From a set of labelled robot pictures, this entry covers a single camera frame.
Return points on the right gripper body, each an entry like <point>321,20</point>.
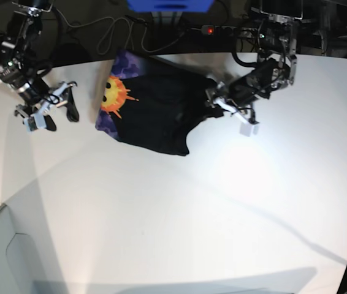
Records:
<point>55,97</point>

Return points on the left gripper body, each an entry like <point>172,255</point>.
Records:
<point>219,96</point>

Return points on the black T-shirt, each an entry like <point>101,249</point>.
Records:
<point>153,104</point>

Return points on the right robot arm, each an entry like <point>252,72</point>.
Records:
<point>23,73</point>

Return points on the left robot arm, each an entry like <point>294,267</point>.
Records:
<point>272,29</point>

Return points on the grey power strip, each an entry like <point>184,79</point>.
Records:
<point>227,31</point>

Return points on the blue box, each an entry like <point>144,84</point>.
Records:
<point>144,6</point>

